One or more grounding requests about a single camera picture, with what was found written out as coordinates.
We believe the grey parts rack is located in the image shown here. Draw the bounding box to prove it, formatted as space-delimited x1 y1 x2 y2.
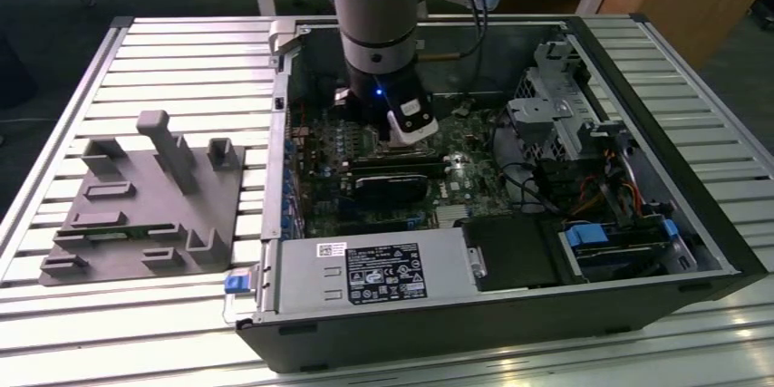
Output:
36 110 248 287

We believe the green motherboard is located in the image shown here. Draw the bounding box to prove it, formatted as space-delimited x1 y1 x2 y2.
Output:
288 99 527 238

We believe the black PC case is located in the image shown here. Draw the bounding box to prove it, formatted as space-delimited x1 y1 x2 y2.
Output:
234 14 770 373

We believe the red wire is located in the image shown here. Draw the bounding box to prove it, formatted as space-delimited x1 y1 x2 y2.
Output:
577 179 607 200

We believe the black drive bay box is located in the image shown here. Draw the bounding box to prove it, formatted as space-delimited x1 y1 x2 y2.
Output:
462 217 586 293

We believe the green RAM stick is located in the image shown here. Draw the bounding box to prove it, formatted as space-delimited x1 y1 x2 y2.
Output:
82 227 152 239

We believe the blue case latch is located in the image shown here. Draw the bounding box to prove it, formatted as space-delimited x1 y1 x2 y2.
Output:
224 271 255 294

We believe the CPU socket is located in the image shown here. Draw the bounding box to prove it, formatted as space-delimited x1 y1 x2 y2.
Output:
367 126 438 157

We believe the black RAM slot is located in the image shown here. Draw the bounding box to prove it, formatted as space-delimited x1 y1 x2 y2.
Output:
350 161 447 176
350 155 443 167

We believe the hard disk in blue carrier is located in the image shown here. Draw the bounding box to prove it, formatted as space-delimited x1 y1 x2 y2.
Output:
559 221 685 279

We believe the black wire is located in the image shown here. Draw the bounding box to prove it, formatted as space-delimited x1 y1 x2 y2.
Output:
498 160 567 217

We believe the silver metal drive cage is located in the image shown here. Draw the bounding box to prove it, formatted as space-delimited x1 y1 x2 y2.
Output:
505 40 630 162

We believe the grey power supply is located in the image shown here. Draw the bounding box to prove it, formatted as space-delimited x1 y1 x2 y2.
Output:
252 227 485 315

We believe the black graphics card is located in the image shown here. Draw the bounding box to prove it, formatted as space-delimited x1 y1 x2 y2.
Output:
354 172 431 205

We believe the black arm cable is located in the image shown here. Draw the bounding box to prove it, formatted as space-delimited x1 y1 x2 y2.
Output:
446 0 490 99

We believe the orange wire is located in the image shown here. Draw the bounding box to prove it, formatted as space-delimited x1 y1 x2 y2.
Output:
610 182 643 220

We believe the wooden cabinet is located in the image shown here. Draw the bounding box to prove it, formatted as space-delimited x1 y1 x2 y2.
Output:
601 0 774 72

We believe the small silver heatsink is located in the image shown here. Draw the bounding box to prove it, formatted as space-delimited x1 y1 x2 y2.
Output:
434 205 471 227

